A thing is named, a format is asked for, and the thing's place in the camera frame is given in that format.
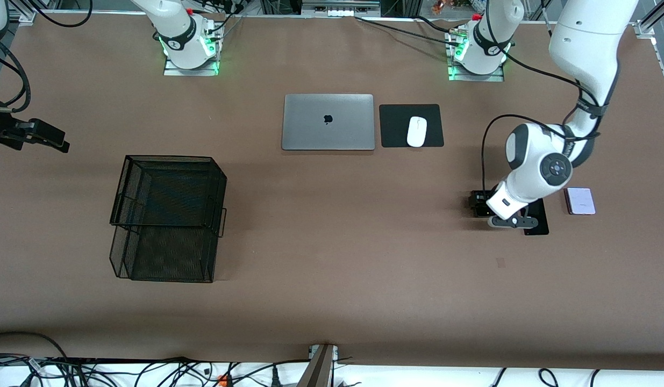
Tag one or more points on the black mouse pad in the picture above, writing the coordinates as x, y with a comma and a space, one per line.
391, 129

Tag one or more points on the black mesh two-tier tray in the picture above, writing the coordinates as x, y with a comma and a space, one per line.
170, 258

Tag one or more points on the aluminium corner bracket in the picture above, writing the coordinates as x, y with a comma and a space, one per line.
648, 28
22, 17

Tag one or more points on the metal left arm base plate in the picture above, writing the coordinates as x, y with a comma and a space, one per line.
474, 78

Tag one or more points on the white computer mouse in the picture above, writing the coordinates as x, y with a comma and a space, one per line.
416, 131

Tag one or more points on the white power strip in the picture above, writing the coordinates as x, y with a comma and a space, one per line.
340, 12

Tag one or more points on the lavender flip phone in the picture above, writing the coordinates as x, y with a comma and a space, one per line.
580, 201

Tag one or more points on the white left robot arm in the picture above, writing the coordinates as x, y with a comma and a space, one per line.
584, 43

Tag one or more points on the long black smartphone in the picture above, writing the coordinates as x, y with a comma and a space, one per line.
543, 215

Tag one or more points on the metal camera post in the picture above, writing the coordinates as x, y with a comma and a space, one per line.
318, 371

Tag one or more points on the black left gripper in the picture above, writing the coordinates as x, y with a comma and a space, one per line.
481, 203

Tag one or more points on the small black flip phone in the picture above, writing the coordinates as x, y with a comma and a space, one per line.
481, 214

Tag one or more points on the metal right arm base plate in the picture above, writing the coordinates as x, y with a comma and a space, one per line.
173, 71

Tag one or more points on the silver closed laptop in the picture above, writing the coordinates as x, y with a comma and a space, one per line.
310, 129

